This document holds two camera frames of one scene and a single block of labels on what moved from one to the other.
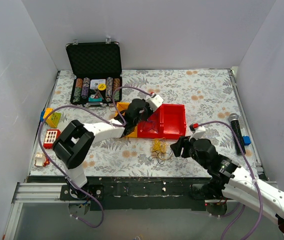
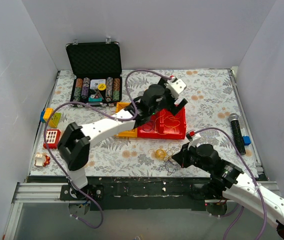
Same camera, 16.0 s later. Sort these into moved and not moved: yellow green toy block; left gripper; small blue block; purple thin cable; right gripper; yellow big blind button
Moved: left gripper; purple thin cable
Not moved: right gripper; yellow green toy block; yellow big blind button; small blue block
